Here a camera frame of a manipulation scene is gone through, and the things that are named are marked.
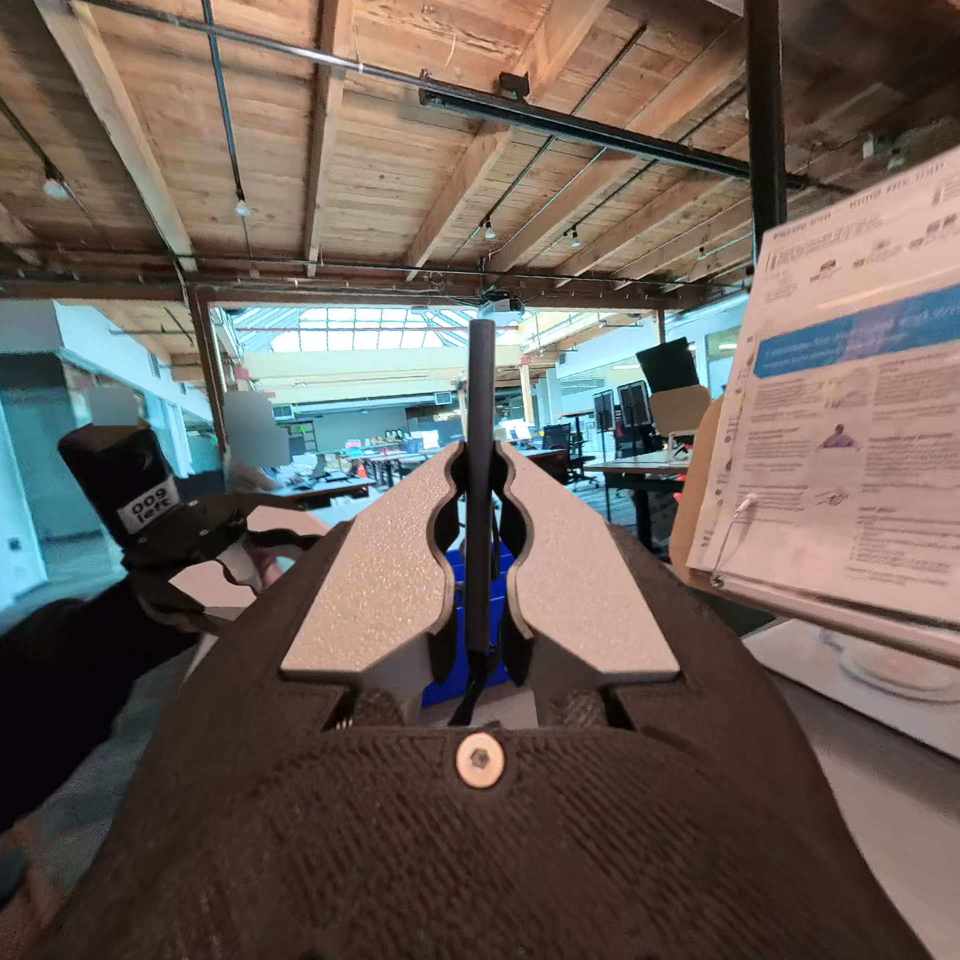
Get person's left hand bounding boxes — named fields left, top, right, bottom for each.
left=246, top=543, right=286, bottom=595

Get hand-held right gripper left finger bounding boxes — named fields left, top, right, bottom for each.
left=279, top=441, right=470, bottom=723

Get long wooden work table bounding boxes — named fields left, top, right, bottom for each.
left=585, top=448, right=693, bottom=490

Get blue plastic bin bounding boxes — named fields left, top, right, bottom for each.
left=421, top=543, right=519, bottom=710

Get laminated instruction sheets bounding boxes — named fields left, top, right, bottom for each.
left=686, top=146, right=960, bottom=624

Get wooden document stand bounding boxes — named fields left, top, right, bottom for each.
left=669, top=393, right=960, bottom=760

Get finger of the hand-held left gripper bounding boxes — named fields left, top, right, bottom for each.
left=241, top=504, right=333, bottom=546
left=166, top=549, right=265, bottom=612

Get person's left forearm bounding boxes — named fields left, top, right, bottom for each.
left=0, top=581, right=204, bottom=834

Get black tripod pole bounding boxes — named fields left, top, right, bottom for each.
left=744, top=0, right=789, bottom=249

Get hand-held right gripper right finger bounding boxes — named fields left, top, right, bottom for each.
left=493, top=441, right=682, bottom=726

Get grey usb hub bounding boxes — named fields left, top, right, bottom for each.
left=448, top=318, right=498, bottom=727

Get plain wooden board stand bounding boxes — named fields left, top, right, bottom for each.
left=648, top=386, right=711, bottom=453

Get black office chair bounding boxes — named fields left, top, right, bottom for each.
left=543, top=422, right=595, bottom=490

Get black square panel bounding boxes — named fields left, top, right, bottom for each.
left=636, top=337, right=700, bottom=395

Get black ceiling light track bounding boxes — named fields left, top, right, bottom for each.
left=417, top=71, right=826, bottom=195

